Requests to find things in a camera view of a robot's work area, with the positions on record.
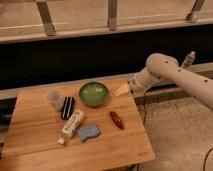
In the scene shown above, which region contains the white tube with cap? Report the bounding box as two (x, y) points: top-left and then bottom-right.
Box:
(58, 110), (85, 145)

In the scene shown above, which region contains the left metal window bracket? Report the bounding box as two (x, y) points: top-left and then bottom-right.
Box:
(36, 0), (56, 36)

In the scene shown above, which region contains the blue sponge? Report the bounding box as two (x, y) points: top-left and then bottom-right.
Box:
(77, 124), (100, 142)

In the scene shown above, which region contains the right metal window bracket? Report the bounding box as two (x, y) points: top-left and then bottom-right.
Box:
(186, 0), (205, 23)

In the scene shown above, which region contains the middle metal window bracket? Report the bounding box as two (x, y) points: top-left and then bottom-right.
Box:
(107, 0), (117, 30)

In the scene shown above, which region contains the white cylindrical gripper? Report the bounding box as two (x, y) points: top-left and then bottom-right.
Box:
(115, 68), (153, 96)

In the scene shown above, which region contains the clear plastic bottle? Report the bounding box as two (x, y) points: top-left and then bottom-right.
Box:
(181, 51), (195, 69)

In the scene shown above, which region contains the black white striped block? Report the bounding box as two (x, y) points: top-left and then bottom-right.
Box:
(61, 96), (75, 120)

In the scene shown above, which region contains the metal window bracket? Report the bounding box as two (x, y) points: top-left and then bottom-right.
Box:
(186, 0), (205, 23)
(107, 0), (117, 30)
(36, 0), (56, 36)

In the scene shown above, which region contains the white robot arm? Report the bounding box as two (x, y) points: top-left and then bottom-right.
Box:
(115, 53), (213, 111)

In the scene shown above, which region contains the red brown chili pepper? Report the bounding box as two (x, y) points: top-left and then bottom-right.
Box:
(110, 111), (124, 129)

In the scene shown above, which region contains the green ceramic bowl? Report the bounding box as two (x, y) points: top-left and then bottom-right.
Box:
(79, 82), (109, 107)

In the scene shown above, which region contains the translucent plastic cup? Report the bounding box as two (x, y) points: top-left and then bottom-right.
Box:
(46, 89), (64, 112)

